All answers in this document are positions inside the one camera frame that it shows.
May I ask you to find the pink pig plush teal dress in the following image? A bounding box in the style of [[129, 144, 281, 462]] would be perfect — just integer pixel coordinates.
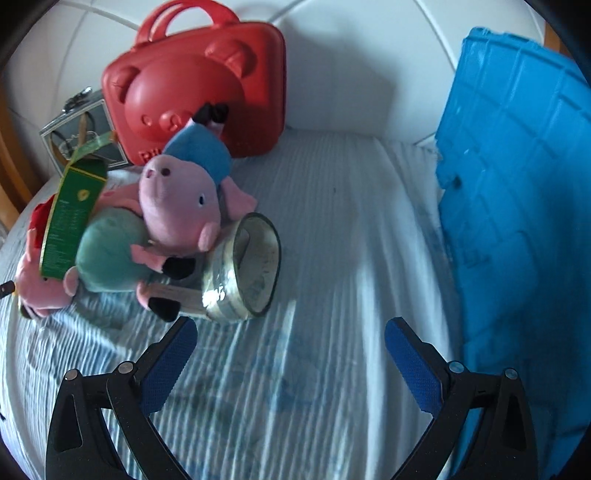
[[62, 185, 200, 322]]

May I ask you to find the red bear-face carrying case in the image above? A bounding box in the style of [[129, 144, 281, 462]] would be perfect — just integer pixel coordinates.
[[102, 0, 287, 167]]

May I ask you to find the blue plastic storage crate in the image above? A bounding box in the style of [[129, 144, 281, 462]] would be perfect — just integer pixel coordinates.
[[434, 27, 591, 480]]

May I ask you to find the pink pig plush red dress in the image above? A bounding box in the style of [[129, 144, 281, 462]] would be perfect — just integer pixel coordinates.
[[14, 196, 81, 320]]

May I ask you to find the pink pig plush blue shirt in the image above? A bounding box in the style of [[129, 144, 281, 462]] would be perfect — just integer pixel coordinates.
[[140, 102, 258, 254]]

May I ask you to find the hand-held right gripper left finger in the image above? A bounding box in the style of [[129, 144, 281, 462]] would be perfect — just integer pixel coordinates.
[[46, 317, 198, 480]]

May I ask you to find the dark gift box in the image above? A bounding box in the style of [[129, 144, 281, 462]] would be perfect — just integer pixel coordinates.
[[39, 87, 130, 176]]

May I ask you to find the striped white bed sheet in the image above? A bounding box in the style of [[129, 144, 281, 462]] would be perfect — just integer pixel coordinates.
[[0, 127, 467, 480]]

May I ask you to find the green cardboard box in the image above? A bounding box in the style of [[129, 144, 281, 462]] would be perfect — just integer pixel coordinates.
[[39, 131, 116, 280]]

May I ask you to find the white padded wooden headboard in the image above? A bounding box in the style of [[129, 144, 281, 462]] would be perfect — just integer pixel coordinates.
[[0, 0, 573, 232]]

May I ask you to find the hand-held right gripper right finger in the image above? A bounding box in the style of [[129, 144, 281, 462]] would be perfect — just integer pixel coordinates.
[[385, 317, 539, 480]]

